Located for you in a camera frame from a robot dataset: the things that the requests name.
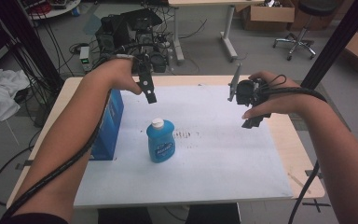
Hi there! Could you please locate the small white device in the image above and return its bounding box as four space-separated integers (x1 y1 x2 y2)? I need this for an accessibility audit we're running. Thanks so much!
79 46 91 73

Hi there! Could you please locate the blue bottle with white cap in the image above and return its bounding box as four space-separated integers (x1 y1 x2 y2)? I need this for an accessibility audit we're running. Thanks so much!
145 117 176 164

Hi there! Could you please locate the black tape cross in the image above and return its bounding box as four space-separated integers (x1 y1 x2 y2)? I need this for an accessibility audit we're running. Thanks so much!
301 199 332 214

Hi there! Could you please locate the open cardboard box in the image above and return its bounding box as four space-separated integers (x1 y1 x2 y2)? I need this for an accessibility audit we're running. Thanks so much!
241 0 296 32

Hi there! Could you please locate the black office chair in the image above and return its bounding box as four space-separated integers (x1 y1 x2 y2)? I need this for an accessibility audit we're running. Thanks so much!
272 0 344 62

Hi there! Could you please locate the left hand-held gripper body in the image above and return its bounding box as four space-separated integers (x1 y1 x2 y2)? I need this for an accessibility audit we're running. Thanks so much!
131 53 154 82

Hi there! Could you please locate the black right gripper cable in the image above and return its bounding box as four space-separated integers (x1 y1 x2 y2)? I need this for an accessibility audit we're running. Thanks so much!
256 74 329 224

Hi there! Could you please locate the black round device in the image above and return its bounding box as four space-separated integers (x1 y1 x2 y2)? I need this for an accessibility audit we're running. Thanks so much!
150 50 169 74

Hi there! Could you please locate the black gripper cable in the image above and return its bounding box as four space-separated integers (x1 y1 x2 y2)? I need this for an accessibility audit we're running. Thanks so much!
0 41 157 223
256 74 329 224

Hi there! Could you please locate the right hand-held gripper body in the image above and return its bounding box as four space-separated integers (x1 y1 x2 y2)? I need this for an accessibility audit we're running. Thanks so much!
227 63 273 108

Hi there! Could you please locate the white desk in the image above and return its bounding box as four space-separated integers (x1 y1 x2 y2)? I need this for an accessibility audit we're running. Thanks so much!
167 0 265 64

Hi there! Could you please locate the person's left hand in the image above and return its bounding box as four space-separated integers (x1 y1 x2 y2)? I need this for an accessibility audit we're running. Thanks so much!
94 57 143 95

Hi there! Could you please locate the person's dark sleeve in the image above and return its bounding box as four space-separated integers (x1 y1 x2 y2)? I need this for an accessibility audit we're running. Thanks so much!
0 212 70 224

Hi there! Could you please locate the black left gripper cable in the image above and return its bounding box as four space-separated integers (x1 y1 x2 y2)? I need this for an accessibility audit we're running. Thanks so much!
0 41 157 223

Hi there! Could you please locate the round white table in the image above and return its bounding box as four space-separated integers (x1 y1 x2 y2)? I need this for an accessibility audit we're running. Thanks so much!
18 0 82 21

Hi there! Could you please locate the black stand with cables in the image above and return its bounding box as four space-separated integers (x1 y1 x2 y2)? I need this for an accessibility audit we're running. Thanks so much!
8 0 64 94

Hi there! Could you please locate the light wooden table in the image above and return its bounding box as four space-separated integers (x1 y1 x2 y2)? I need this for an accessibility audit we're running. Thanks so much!
6 74 326 210

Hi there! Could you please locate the person's right hand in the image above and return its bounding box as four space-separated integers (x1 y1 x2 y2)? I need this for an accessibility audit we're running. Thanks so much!
241 70 317 120

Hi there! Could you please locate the white board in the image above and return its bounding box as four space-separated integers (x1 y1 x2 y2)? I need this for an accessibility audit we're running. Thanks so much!
73 84 295 209

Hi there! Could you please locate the blue cardboard box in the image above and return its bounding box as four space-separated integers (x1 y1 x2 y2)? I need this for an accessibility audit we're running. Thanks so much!
89 89 125 161

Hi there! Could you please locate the black metal post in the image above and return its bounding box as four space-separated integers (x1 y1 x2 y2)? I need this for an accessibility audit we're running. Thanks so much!
300 0 358 90

